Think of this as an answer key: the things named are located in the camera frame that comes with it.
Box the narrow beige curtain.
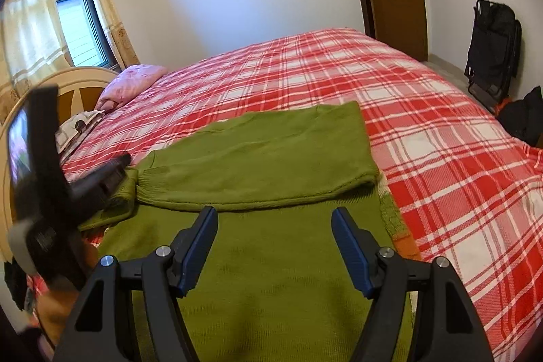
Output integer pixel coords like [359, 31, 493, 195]
[81, 0, 141, 70]

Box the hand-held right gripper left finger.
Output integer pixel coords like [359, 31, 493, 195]
[53, 206, 219, 362]

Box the green striped knit sweater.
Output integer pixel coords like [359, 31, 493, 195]
[78, 101, 423, 362]

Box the dark clothes pile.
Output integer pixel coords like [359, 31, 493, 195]
[496, 85, 543, 148]

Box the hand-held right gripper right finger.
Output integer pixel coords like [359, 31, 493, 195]
[331, 207, 495, 362]

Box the dark framed window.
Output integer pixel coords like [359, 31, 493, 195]
[52, 0, 117, 68]

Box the white brown patterned pillow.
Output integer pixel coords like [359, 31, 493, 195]
[55, 110, 106, 154]

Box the red plaid bed blanket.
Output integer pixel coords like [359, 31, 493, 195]
[25, 28, 543, 362]

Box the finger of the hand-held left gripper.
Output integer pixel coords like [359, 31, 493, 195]
[70, 152, 133, 215]

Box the black folding chair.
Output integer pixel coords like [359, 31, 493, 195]
[464, 0, 523, 108]

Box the black cloth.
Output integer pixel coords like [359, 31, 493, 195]
[3, 258, 30, 312]

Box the pink pillow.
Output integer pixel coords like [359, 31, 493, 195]
[94, 64, 169, 112]

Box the cream wooden headboard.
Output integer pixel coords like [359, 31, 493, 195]
[0, 66, 121, 261]

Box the wide beige curtain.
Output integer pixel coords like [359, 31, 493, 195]
[0, 0, 71, 121]

